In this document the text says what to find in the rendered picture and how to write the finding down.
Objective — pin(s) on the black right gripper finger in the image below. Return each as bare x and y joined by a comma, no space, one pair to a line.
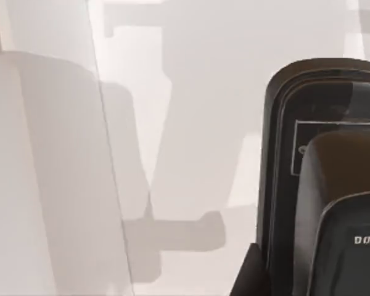
248,277

